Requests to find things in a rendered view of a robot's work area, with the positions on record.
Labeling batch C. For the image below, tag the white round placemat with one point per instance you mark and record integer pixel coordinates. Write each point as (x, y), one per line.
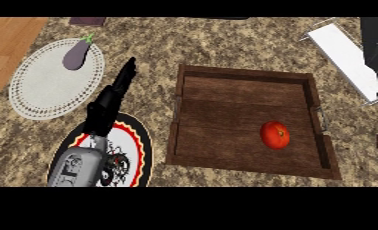
(53, 80)

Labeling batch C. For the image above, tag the dark purple flat object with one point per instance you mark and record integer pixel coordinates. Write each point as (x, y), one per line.
(87, 21)

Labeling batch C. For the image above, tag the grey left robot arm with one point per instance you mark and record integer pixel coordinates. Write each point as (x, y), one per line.
(78, 169)

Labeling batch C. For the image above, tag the brown wooden tray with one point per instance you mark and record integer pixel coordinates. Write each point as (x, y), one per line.
(241, 117)

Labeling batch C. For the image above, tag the purple eggplant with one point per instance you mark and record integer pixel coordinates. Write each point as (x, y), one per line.
(77, 55)

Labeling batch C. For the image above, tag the black red patterned plate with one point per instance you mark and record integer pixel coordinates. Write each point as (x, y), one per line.
(133, 150)

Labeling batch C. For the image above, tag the red round squash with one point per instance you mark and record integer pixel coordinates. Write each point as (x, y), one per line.
(275, 135)

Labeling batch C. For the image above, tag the dark appliance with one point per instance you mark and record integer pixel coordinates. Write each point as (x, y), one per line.
(369, 39)

